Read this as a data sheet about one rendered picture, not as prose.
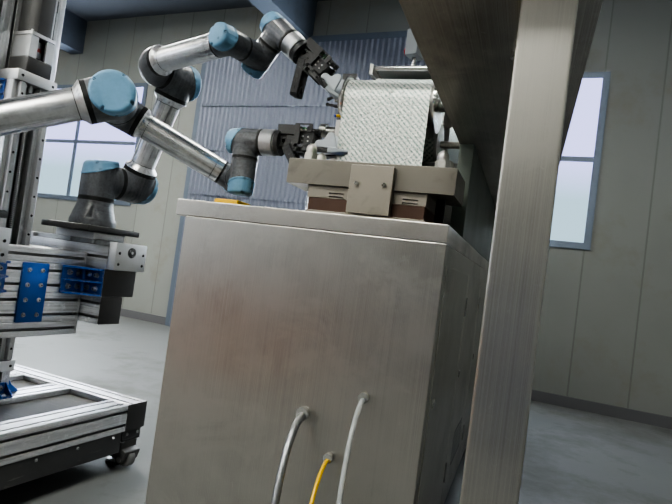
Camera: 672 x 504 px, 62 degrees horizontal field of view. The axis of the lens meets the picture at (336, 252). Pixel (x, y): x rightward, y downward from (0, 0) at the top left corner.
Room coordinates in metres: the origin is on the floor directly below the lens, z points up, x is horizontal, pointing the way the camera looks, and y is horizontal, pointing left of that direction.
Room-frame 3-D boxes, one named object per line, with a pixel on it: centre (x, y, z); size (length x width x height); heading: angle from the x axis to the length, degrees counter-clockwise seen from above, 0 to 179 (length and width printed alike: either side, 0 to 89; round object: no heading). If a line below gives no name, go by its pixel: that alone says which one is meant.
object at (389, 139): (1.46, -0.08, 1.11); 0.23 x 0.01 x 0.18; 71
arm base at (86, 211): (1.91, 0.85, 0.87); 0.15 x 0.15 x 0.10
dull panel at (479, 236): (2.45, -0.66, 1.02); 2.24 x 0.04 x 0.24; 161
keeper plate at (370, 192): (1.24, -0.06, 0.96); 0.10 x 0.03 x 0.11; 71
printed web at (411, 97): (1.64, -0.14, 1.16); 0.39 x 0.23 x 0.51; 161
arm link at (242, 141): (1.59, 0.30, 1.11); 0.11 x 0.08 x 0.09; 71
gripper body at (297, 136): (1.53, 0.15, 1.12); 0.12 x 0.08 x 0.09; 71
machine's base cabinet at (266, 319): (2.43, -0.34, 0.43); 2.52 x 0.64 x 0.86; 161
